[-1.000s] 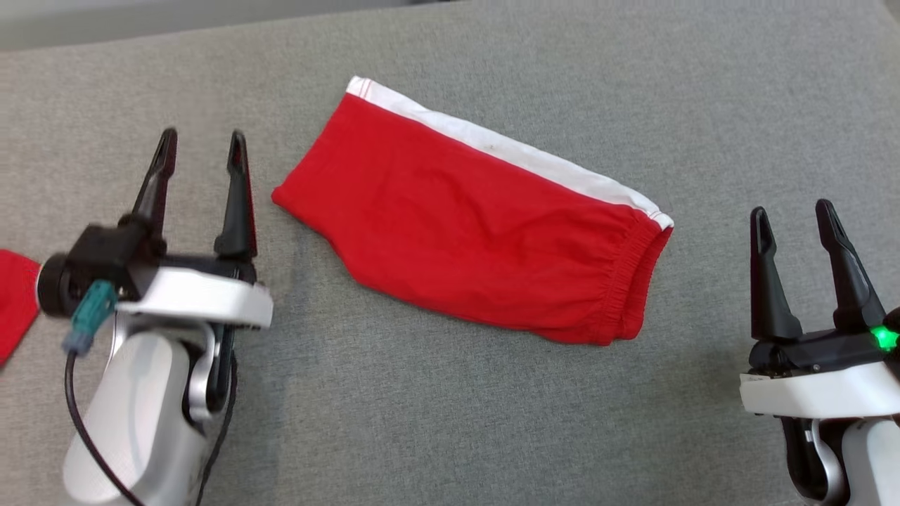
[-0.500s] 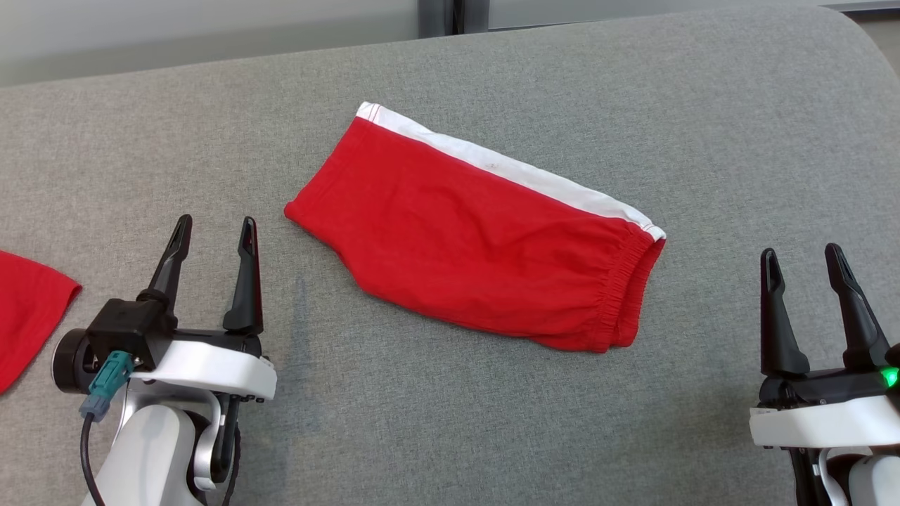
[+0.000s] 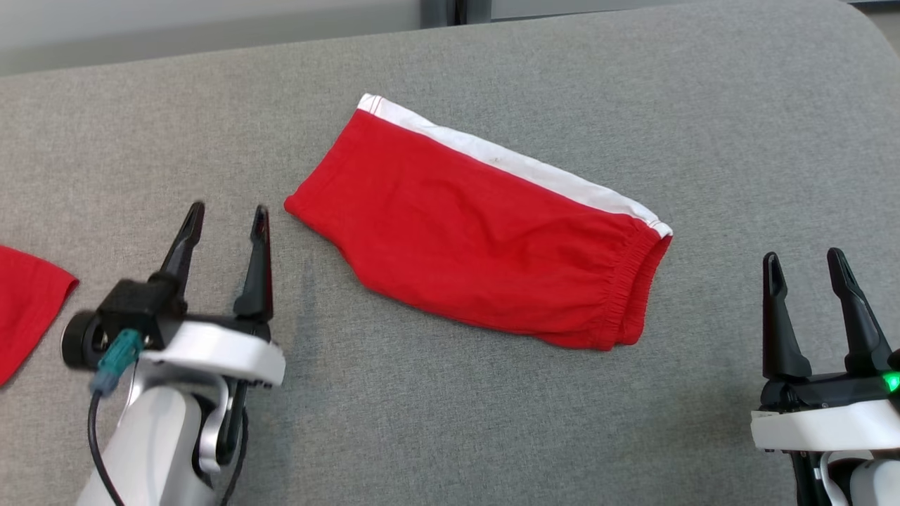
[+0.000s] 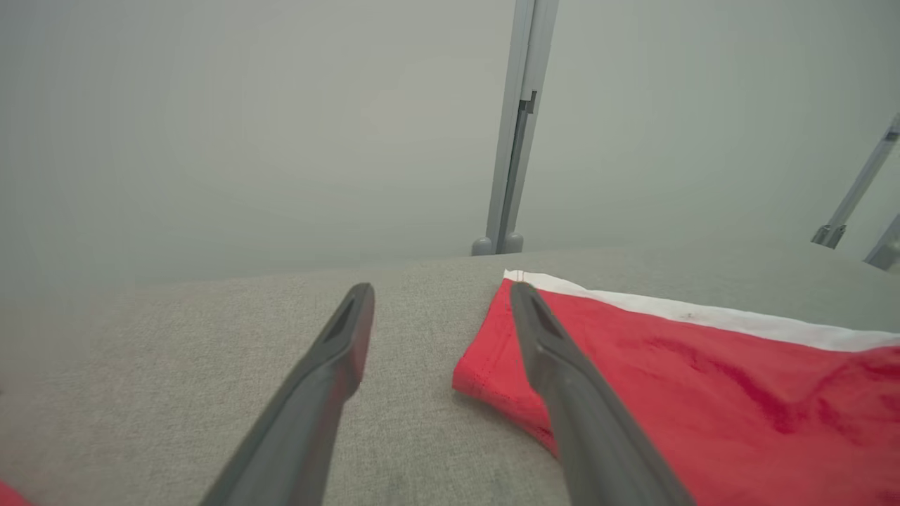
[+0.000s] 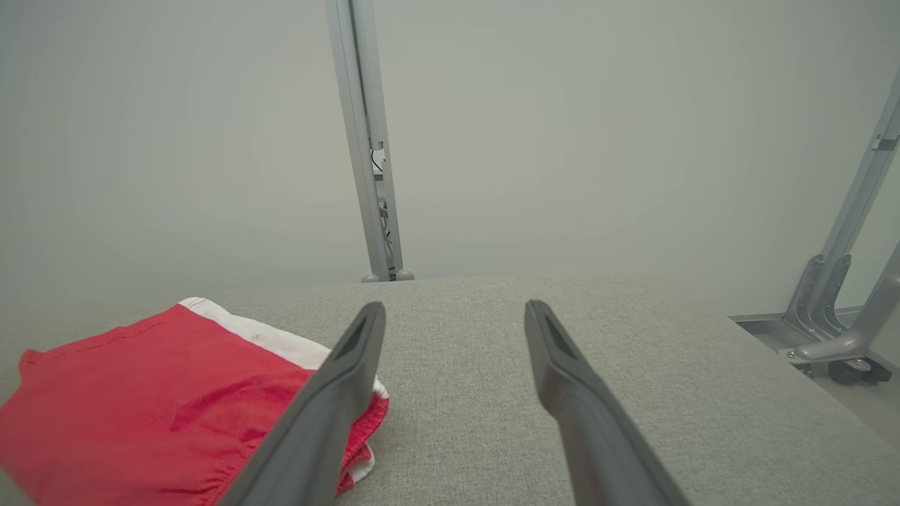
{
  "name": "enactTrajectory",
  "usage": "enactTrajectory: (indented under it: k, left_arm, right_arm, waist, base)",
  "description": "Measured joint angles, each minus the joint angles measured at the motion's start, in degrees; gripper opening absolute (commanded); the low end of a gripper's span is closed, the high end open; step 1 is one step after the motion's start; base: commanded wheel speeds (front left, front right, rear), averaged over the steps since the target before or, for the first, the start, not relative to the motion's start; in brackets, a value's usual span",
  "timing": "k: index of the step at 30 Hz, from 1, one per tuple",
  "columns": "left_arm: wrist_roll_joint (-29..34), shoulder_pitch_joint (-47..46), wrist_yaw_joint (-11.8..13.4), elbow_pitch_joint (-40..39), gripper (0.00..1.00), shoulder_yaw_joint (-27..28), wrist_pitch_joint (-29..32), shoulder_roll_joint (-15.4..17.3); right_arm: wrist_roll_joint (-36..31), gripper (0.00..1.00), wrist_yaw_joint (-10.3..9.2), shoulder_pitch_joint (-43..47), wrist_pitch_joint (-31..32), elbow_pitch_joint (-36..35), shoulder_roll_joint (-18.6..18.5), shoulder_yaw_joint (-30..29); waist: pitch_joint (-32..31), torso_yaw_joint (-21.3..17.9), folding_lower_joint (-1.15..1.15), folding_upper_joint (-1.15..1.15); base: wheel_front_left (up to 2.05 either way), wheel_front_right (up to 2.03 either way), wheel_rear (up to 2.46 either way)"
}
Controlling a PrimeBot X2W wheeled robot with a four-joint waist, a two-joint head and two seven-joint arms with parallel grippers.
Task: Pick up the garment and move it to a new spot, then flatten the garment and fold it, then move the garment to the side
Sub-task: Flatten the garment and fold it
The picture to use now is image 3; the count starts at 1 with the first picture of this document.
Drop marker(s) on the grey cylindrical post foot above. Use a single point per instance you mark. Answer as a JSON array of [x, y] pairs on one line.
[[436, 10], [479, 8]]

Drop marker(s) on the red shorts with white stripe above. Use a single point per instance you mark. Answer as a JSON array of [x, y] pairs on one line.
[[478, 246]]

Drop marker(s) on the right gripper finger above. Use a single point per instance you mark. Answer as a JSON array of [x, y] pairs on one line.
[[861, 330], [780, 337]]

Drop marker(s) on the red basketball jersey number 23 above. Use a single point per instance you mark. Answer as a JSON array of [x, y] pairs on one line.
[[28, 302]]

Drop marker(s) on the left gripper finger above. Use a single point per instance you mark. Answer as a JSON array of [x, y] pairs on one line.
[[184, 246], [259, 281]]

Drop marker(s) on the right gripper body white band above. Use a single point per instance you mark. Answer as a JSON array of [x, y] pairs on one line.
[[823, 425]]

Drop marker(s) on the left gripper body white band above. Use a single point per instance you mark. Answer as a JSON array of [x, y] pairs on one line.
[[218, 351]]

